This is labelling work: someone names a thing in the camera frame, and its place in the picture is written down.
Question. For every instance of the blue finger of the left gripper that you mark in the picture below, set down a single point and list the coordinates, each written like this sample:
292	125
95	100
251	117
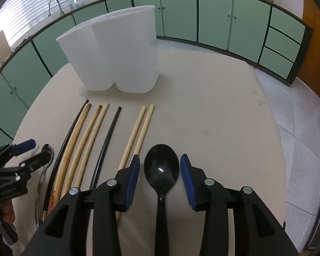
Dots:
21	148
37	161

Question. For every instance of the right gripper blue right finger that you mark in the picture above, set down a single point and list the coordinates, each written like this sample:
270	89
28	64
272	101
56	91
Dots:
193	179

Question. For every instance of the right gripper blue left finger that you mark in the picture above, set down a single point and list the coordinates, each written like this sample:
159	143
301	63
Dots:
126	184

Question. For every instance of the metal spoon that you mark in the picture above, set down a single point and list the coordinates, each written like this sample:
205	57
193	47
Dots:
46	148

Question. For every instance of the black plastic spoon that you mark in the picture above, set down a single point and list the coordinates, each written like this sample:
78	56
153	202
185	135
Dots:
161	169

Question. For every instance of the red-ended wooden chopstick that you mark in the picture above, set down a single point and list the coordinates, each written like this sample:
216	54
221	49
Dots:
132	137
144	129

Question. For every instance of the chrome kitchen faucet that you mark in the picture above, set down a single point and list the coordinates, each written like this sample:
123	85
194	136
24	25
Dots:
52	4

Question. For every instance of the green lower kitchen cabinets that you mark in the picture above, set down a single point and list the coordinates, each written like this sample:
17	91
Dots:
261	33

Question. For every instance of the person's left hand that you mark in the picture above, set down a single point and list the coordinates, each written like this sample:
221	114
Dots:
7	210

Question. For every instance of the white double utensil holder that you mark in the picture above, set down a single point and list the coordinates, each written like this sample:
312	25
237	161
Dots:
117	48

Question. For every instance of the white window blinds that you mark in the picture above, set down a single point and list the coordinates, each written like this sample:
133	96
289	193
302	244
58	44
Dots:
19	16

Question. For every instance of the brown wooden door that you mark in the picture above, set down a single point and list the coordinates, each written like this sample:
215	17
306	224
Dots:
310	70

